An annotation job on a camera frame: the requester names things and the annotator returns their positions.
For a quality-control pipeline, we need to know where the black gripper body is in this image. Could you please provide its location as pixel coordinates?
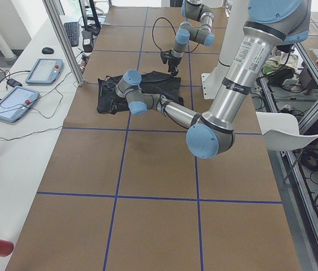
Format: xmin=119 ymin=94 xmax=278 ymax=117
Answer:
xmin=169 ymin=54 xmax=182 ymax=65

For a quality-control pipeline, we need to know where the black t-shirt with logo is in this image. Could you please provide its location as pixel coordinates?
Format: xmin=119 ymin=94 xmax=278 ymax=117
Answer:
xmin=96 ymin=71 xmax=184 ymax=115

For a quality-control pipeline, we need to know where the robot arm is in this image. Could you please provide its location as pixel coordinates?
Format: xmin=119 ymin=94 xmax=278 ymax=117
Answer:
xmin=114 ymin=1 xmax=311 ymax=159
xmin=161 ymin=1 xmax=215 ymax=76

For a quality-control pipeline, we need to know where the black monitor stand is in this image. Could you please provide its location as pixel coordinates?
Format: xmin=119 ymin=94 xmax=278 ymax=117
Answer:
xmin=78 ymin=0 xmax=101 ymax=36

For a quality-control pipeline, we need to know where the black power adapter box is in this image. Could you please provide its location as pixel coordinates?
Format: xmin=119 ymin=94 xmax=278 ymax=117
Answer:
xmin=81 ymin=30 xmax=94 ymax=53

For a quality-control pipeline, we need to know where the black keyboard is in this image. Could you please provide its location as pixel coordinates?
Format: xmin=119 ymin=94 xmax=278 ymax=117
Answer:
xmin=63 ymin=21 xmax=79 ymax=47

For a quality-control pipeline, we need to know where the far blue teach pendant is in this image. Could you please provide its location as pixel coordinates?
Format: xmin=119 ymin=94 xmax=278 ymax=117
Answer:
xmin=25 ymin=58 xmax=63 ymax=85

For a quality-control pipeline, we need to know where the blue teach pendant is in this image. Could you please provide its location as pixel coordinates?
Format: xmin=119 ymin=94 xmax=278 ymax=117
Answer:
xmin=25 ymin=58 xmax=63 ymax=85
xmin=0 ymin=86 xmax=39 ymax=123

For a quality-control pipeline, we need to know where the black computer mouse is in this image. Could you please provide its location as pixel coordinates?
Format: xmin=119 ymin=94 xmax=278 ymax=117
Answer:
xmin=42 ymin=47 xmax=55 ymax=55

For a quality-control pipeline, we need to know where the near blue teach pendant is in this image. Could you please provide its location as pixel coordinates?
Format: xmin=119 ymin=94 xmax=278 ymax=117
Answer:
xmin=0 ymin=86 xmax=39 ymax=123

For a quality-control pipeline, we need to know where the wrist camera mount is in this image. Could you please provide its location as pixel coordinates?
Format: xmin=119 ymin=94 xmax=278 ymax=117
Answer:
xmin=160 ymin=50 xmax=171 ymax=64
xmin=100 ymin=76 xmax=118 ymax=92

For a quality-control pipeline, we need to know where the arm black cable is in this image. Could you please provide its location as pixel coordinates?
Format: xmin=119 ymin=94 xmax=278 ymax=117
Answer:
xmin=151 ymin=17 xmax=202 ymax=54

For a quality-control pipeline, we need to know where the aluminium frame post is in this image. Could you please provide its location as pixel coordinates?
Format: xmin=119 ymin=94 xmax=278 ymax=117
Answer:
xmin=42 ymin=0 xmax=84 ymax=86

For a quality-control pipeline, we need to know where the white camera pole base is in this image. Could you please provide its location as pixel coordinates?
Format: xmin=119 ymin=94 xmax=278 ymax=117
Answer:
xmin=201 ymin=0 xmax=318 ymax=150

